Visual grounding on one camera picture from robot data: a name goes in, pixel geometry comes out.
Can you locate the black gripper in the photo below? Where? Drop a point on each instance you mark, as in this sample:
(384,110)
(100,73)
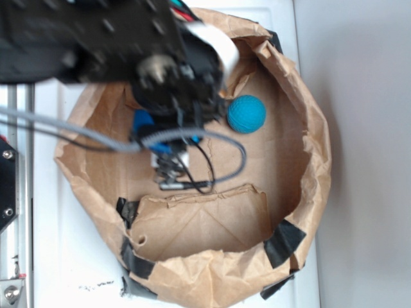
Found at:
(187,90)

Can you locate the blue rectangular block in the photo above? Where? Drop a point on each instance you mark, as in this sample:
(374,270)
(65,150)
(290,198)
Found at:
(146,126)

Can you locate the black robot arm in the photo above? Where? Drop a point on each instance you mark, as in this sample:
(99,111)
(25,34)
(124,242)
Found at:
(101,42)

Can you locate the teal golf ball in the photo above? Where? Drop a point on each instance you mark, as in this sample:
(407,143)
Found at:
(246,114)

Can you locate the brown paper bag bin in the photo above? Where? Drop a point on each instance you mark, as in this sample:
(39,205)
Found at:
(251,232)

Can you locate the aluminium frame rail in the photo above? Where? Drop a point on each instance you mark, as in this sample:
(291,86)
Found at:
(16,275)

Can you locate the black metal bracket plate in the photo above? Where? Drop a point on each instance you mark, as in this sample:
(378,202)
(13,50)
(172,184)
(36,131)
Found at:
(9,189)

